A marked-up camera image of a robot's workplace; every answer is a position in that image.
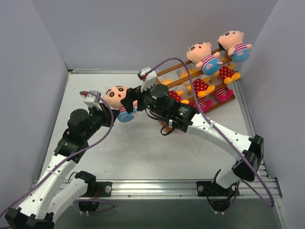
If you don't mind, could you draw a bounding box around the wooden toy shelf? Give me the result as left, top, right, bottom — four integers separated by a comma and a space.
156, 47, 245, 134

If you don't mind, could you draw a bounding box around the white pink plush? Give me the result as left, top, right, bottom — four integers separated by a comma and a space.
211, 86, 234, 103
189, 98, 213, 113

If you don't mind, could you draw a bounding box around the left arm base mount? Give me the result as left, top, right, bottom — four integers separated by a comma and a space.
95, 181, 112, 198

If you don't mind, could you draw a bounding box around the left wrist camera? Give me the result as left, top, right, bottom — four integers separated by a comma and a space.
79, 91, 102, 111

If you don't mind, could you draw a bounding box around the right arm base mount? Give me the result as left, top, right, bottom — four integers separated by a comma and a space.
196, 169, 238, 198

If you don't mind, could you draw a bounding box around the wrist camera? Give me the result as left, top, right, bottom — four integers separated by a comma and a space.
137, 67, 157, 93
79, 91, 102, 111

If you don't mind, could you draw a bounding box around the black hair boy plush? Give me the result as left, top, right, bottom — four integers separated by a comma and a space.
186, 42, 223, 76

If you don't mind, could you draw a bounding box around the aluminium table edge rail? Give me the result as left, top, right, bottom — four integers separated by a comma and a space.
80, 179, 269, 199

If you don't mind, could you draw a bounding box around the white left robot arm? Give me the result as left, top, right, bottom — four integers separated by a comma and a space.
3, 104, 120, 229

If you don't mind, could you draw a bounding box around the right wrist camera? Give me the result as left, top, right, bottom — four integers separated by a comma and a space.
137, 67, 157, 93

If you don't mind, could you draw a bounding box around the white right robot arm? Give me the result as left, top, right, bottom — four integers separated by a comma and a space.
121, 84, 264, 188

